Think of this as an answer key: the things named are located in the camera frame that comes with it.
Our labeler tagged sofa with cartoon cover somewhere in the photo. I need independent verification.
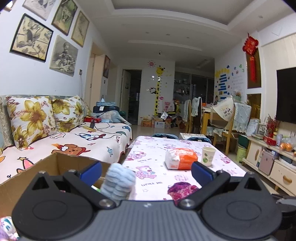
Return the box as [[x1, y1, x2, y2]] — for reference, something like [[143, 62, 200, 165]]
[[1, 95, 132, 182]]

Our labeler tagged black television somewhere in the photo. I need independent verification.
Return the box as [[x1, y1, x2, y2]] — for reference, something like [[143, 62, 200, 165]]
[[276, 67, 296, 124]]

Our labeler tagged green waste bin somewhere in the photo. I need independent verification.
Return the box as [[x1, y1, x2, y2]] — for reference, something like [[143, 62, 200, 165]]
[[236, 146, 247, 163]]

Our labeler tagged pink cartoon tablecloth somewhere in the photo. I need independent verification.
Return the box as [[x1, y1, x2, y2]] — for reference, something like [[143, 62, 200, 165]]
[[123, 136, 246, 201]]

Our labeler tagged yellow floral cushion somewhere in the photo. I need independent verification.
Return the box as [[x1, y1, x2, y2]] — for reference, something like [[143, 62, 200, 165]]
[[52, 96, 85, 132], [6, 96, 57, 150]]

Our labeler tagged light blue fleece mitten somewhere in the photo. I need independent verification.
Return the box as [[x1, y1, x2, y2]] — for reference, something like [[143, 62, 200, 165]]
[[100, 163, 136, 206]]

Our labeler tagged black framed bird picture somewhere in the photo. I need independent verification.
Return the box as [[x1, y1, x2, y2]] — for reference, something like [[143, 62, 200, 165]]
[[10, 14, 54, 62]]

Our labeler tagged cardboard box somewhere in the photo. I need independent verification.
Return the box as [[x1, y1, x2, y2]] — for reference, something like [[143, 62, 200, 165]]
[[1, 153, 110, 217]]

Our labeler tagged red chinese knot decoration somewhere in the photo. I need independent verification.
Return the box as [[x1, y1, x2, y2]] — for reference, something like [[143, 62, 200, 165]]
[[242, 34, 259, 82]]

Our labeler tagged giraffe height wall sticker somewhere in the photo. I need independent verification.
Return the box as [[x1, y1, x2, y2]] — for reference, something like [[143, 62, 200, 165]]
[[154, 65, 165, 116]]

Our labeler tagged grey child portrait picture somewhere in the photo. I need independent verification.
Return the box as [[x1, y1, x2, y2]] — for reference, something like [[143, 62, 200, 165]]
[[49, 35, 78, 77]]

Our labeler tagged cream tv cabinet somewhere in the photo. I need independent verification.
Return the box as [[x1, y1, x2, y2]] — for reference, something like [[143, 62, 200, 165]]
[[242, 137, 295, 195]]

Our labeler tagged pink purple knitted mitten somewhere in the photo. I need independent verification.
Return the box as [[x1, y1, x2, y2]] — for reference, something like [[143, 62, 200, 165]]
[[168, 182, 199, 206]]

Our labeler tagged white paper cup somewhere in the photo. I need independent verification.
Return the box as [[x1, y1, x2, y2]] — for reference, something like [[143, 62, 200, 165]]
[[201, 147, 216, 167]]

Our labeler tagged wooden chair with cloth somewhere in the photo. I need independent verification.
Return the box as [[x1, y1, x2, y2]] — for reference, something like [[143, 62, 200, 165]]
[[210, 97, 251, 156]]

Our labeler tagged orange tissue pack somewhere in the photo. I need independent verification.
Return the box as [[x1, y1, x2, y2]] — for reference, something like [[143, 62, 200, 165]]
[[165, 148, 198, 170]]

